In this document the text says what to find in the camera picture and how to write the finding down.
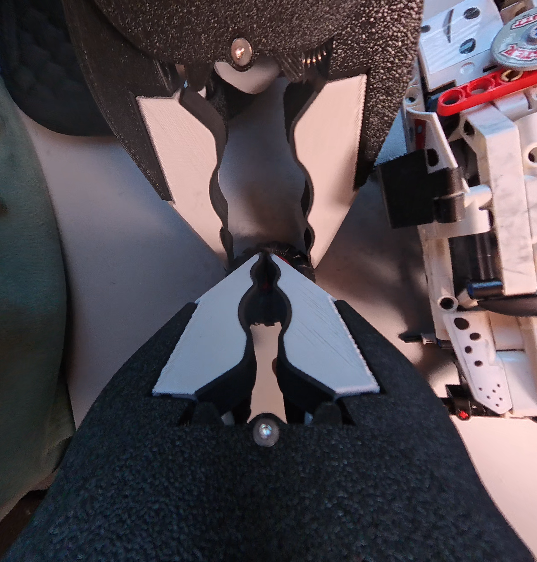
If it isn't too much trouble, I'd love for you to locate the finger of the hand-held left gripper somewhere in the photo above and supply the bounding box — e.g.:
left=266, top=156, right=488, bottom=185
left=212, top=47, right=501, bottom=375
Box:
left=282, top=73, right=369, bottom=268
left=135, top=86, right=238, bottom=264

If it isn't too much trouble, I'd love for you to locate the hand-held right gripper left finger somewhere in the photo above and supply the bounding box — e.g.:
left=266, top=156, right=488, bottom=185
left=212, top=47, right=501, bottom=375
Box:
left=153, top=253, right=267, bottom=409

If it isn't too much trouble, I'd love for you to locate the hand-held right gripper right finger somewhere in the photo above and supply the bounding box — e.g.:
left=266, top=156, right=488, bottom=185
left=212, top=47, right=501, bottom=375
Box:
left=269, top=253, right=382, bottom=409

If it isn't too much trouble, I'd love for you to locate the black lego wheel red hub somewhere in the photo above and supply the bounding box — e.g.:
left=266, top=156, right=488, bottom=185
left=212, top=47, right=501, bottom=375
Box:
left=242, top=239, right=315, bottom=268

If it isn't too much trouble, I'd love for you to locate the white lego truck model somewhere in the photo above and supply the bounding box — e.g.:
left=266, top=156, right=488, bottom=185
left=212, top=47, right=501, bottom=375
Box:
left=378, top=0, right=537, bottom=420

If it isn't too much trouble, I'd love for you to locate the black quilted chair armrest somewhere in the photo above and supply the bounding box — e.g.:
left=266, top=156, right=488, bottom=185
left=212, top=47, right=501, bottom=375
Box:
left=0, top=0, right=111, bottom=137

